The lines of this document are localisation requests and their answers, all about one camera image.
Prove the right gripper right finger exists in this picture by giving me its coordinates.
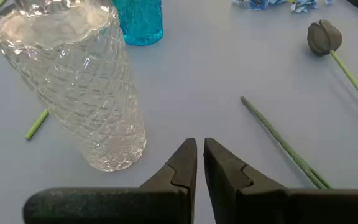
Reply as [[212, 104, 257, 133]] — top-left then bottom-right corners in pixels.
[[203, 138, 358, 224]]

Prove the grey-green flower stem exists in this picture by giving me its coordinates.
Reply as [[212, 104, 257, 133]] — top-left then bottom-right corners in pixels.
[[240, 96, 333, 190]]

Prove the clear cut-glass vase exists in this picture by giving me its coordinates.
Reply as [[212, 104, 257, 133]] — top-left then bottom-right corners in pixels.
[[0, 0, 147, 172]]

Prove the blue artificial flower bunch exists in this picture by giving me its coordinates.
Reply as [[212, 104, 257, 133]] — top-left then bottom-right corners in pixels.
[[231, 0, 335, 14]]

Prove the blue cut-glass vase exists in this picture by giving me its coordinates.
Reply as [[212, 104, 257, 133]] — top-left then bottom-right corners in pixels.
[[112, 0, 164, 47]]

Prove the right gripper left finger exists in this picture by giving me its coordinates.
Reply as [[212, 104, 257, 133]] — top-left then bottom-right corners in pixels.
[[22, 138, 198, 224]]

